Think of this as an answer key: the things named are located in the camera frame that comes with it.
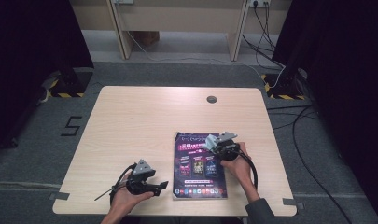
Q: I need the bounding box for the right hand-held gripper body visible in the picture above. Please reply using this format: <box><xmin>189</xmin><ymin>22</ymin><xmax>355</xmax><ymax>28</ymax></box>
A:
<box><xmin>214</xmin><ymin>131</ymin><xmax>242</xmax><ymax>162</ymax></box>

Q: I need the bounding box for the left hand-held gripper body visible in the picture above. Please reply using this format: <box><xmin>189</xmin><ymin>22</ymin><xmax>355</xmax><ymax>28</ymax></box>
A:
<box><xmin>126</xmin><ymin>159</ymin><xmax>161</xmax><ymax>197</ymax></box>

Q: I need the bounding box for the light blue cleaning cloth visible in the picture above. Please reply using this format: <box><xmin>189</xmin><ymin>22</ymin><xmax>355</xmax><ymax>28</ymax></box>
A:
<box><xmin>203</xmin><ymin>133</ymin><xmax>223</xmax><ymax>154</ymax></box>

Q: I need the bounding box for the dark blue illustrated magazine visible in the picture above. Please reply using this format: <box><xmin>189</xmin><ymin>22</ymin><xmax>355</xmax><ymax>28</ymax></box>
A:
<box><xmin>172</xmin><ymin>131</ymin><xmax>229</xmax><ymax>201</ymax></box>

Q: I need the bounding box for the person's right hand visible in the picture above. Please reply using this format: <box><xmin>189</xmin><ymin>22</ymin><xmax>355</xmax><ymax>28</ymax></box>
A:
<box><xmin>219</xmin><ymin>142</ymin><xmax>258</xmax><ymax>189</ymax></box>

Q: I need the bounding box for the person's left hand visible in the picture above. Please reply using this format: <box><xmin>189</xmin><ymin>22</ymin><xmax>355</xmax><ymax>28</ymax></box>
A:
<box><xmin>109</xmin><ymin>176</ymin><xmax>155</xmax><ymax>219</ymax></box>

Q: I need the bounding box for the grey tape piece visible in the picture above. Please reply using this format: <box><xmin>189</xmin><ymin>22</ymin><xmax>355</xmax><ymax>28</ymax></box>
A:
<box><xmin>282</xmin><ymin>197</ymin><xmax>304</xmax><ymax>210</ymax></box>
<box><xmin>49</xmin><ymin>191</ymin><xmax>71</xmax><ymax>202</ymax></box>

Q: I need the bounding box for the stand base with striped tape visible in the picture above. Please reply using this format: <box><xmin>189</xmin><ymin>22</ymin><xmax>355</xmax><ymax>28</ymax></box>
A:
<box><xmin>259</xmin><ymin>69</ymin><xmax>309</xmax><ymax>101</ymax></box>
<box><xmin>41</xmin><ymin>67</ymin><xmax>94</xmax><ymax>99</ymax></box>

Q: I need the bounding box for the brown cardboard box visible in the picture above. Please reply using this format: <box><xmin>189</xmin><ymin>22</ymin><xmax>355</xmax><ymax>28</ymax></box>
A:
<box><xmin>132</xmin><ymin>31</ymin><xmax>161</xmax><ymax>48</ymax></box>

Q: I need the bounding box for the black curtain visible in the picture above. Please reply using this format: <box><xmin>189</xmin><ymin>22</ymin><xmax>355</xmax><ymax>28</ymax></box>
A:
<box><xmin>271</xmin><ymin>0</ymin><xmax>378</xmax><ymax>217</ymax></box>
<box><xmin>0</xmin><ymin>0</ymin><xmax>94</xmax><ymax>154</ymax></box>

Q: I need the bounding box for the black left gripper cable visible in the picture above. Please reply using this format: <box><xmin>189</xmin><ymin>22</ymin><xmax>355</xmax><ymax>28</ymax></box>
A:
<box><xmin>109</xmin><ymin>161</ymin><xmax>138</xmax><ymax>207</ymax></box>

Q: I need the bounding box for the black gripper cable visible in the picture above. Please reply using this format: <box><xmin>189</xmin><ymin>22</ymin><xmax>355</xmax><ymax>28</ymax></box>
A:
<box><xmin>237</xmin><ymin>148</ymin><xmax>259</xmax><ymax>191</ymax></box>
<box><xmin>109</xmin><ymin>161</ymin><xmax>138</xmax><ymax>207</ymax></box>

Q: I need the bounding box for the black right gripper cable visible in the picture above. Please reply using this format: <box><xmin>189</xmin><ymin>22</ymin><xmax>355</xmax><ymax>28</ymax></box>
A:
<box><xmin>237</xmin><ymin>148</ymin><xmax>259</xmax><ymax>191</ymax></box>

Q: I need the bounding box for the thin black cable tie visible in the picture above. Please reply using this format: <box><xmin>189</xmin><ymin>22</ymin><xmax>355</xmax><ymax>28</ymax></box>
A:
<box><xmin>93</xmin><ymin>186</ymin><xmax>119</xmax><ymax>203</ymax></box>

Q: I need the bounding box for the long black floor cable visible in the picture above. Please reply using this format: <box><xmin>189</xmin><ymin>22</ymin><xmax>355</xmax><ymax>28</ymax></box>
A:
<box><xmin>291</xmin><ymin>105</ymin><xmax>353</xmax><ymax>224</ymax></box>

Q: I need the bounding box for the black power cable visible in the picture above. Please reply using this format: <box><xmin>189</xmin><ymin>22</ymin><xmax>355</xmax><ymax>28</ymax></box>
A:
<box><xmin>253</xmin><ymin>3</ymin><xmax>277</xmax><ymax>52</ymax></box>
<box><xmin>242</xmin><ymin>3</ymin><xmax>286</xmax><ymax>68</ymax></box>

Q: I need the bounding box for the thin white floor cable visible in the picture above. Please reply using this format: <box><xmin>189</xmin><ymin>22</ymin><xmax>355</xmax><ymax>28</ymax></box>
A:
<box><xmin>125</xmin><ymin>30</ymin><xmax>287</xmax><ymax>89</ymax></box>

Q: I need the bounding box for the white wall socket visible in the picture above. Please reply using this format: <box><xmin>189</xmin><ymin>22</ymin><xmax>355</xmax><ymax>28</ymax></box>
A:
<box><xmin>248</xmin><ymin>0</ymin><xmax>272</xmax><ymax>8</ymax></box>

